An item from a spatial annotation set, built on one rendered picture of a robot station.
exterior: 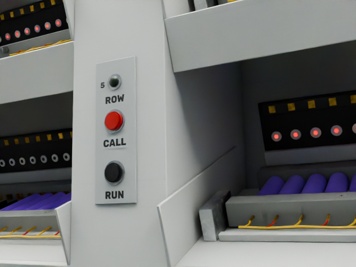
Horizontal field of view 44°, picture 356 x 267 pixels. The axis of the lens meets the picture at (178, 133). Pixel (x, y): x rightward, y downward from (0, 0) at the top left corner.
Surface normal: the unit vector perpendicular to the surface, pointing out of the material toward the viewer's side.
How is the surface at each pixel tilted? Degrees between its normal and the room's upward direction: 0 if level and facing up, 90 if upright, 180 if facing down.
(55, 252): 20
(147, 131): 90
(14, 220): 110
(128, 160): 90
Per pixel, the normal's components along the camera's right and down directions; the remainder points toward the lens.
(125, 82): -0.45, -0.14
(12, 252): -0.18, -0.97
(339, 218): -0.41, 0.21
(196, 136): 0.89, -0.10
